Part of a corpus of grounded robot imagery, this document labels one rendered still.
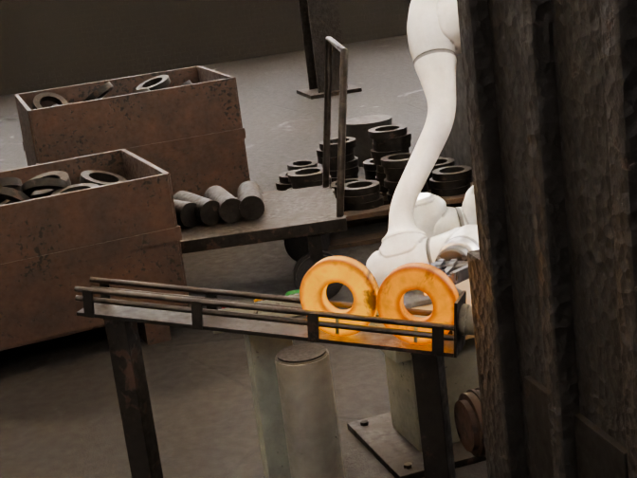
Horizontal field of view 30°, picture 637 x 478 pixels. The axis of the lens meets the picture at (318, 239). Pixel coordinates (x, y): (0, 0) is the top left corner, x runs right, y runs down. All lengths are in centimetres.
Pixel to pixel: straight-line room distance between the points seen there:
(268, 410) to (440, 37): 95
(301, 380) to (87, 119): 340
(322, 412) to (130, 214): 186
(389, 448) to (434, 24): 118
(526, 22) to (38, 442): 257
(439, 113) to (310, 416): 74
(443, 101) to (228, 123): 328
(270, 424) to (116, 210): 168
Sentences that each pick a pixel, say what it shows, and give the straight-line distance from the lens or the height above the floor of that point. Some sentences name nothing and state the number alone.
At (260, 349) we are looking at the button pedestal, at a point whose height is 50.
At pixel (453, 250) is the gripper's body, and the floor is 73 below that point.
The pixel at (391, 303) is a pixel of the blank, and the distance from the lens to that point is 225.
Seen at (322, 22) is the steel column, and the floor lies 62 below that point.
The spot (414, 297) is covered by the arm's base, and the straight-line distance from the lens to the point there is 314.
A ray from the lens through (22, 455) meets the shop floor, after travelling 372.
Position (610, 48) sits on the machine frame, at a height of 125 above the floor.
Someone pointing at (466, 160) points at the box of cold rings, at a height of 24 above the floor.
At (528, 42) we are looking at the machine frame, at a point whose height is 124.
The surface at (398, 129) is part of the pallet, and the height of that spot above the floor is 44.
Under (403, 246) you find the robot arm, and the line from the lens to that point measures 264.
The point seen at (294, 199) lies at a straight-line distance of 496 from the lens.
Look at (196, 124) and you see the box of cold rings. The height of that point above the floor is 54.
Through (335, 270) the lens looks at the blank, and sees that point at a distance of 227.
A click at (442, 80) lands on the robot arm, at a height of 104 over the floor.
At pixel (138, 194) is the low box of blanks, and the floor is 56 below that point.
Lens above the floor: 142
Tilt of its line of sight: 15 degrees down
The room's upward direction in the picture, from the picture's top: 7 degrees counter-clockwise
